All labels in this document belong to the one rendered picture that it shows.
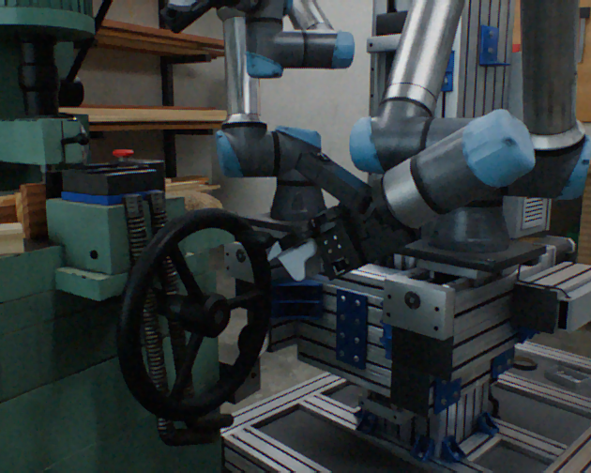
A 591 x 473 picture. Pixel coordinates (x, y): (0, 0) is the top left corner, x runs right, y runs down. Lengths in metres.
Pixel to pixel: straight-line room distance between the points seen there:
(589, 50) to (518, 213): 2.36
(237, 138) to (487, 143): 0.91
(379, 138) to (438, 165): 0.15
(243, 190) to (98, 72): 1.45
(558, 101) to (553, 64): 0.07
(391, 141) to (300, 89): 3.74
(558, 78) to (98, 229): 0.74
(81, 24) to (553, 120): 0.77
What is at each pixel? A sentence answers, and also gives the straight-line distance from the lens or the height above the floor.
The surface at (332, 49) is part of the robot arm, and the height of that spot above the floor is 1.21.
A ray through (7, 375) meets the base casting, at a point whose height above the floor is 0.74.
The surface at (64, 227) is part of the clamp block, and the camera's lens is 0.87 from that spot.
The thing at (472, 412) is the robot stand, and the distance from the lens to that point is 1.73.
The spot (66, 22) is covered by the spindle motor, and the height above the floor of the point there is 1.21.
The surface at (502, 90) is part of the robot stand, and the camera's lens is 1.60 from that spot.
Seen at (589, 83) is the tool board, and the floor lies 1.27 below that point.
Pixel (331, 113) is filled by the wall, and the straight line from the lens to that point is 4.36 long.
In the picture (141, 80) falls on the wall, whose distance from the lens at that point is 4.41.
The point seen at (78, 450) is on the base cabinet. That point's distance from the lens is 0.98.
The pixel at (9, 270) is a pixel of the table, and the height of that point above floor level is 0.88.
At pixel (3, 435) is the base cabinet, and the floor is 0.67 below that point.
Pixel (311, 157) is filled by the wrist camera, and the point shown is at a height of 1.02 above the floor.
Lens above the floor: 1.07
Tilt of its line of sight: 11 degrees down
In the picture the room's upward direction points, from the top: straight up
